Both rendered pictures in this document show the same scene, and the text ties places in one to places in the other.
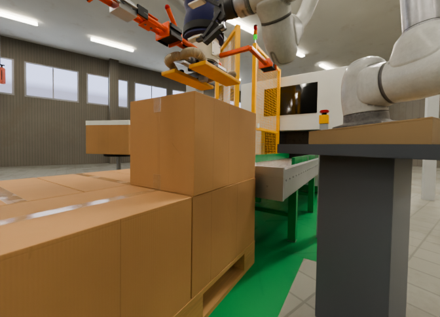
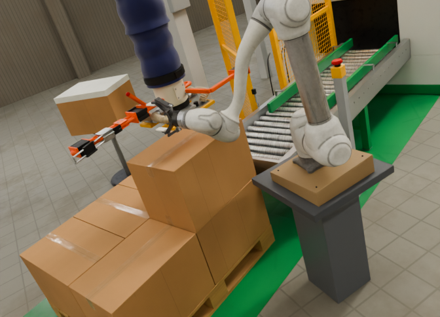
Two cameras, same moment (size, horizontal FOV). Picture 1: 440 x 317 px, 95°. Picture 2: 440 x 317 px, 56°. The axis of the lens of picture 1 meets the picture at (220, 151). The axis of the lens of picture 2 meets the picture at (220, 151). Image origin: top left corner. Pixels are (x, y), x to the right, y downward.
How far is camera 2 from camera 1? 163 cm
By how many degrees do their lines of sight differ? 28
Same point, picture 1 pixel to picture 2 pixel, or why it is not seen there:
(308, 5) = (237, 99)
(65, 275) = (147, 297)
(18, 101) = not seen: outside the picture
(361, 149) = (289, 203)
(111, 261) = (162, 285)
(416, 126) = (311, 195)
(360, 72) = (294, 131)
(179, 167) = (181, 215)
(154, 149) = (159, 200)
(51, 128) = not seen: outside the picture
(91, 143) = (72, 124)
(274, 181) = not seen: hidden behind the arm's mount
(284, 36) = (222, 138)
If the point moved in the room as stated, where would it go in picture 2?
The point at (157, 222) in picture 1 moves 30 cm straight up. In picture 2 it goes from (178, 259) to (160, 214)
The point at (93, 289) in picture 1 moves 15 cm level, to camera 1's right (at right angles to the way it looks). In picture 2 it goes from (160, 298) to (187, 295)
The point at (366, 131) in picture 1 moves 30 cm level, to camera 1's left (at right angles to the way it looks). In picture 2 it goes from (295, 187) to (234, 197)
